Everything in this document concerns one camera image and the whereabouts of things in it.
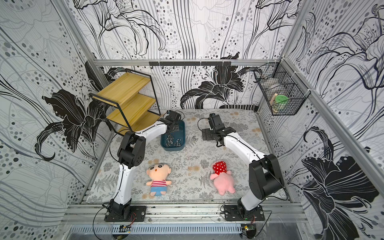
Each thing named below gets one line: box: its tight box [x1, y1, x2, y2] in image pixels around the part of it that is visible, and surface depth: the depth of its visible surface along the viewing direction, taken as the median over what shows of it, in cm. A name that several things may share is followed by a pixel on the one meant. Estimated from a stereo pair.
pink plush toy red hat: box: [209, 160, 236, 196], surface depth 81 cm
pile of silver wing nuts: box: [165, 134, 182, 148], surface depth 100 cm
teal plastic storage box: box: [160, 120, 186, 152], surface depth 100 cm
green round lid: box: [275, 94, 289, 103], surface depth 80 cm
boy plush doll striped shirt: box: [145, 158, 172, 197], surface depth 80 cm
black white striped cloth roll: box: [219, 105, 260, 112], surface depth 121 cm
